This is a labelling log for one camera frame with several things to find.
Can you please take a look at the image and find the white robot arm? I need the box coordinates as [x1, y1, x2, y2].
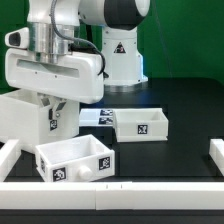
[5, 0, 150, 104]

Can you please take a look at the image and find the white front rail bar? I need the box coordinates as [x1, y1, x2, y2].
[0, 182, 224, 210]

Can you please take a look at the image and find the white left rail block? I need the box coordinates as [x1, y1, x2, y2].
[0, 139, 21, 182]

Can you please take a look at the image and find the white marker tag board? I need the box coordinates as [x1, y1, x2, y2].
[79, 108, 113, 127]

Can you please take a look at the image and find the white drawer with knob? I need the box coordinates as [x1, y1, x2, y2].
[35, 135, 115, 182]

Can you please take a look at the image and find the white right rail block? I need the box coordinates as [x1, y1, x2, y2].
[209, 139, 224, 176]

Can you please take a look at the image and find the white rail block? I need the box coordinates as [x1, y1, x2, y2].
[0, 139, 21, 182]
[209, 139, 224, 176]

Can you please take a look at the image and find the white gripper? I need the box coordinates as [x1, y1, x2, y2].
[5, 48, 104, 120]

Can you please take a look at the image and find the large white drawer cabinet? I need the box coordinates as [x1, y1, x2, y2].
[0, 90, 79, 153]

